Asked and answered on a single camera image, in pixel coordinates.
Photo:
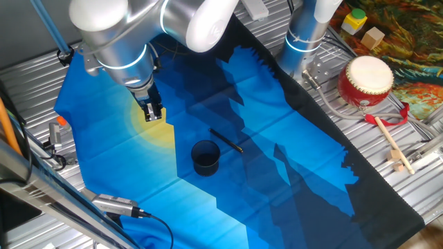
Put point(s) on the blue mountain print cloth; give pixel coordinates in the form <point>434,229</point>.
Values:
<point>104,138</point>

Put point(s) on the wooden cube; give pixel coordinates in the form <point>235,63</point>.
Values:
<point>372,38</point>

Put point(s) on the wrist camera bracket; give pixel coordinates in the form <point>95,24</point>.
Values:
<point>89,64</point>

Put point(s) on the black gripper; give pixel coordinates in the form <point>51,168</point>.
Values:
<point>147,97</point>

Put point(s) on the red drum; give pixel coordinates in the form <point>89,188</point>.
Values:
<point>367,79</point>

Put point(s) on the yellow block with green button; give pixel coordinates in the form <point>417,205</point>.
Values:
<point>353,22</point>

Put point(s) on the silver camera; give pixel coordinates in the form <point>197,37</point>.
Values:
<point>114,204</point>

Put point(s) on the black clamp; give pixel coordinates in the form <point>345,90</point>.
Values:
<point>64,56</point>

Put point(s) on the colourful painted cloth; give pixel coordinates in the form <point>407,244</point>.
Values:
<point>415,34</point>

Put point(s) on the aluminium rail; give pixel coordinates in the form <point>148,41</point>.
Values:
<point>425,147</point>

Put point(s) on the small wooden block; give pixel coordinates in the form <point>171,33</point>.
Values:
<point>394,155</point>
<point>398,167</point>

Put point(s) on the black pen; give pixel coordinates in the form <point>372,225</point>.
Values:
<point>225,140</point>

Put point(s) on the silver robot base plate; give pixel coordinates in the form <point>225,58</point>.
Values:
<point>320,71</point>

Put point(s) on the small grey camera mount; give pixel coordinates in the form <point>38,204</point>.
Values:
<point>54,135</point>

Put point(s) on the aluminium frame beam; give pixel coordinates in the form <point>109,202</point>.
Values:
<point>41,186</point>

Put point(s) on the orange pole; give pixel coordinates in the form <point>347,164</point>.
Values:
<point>6,128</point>

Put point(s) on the dark blue cup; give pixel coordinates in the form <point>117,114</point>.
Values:
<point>206,167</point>

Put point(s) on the wooden drumstick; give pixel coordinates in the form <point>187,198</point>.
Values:
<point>391,140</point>

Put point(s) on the glue stick orange cap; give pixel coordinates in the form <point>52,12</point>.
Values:
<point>62,121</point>

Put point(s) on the blue pole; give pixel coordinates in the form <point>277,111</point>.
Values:
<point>50,27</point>

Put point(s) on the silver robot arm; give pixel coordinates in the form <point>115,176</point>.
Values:
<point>131,38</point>

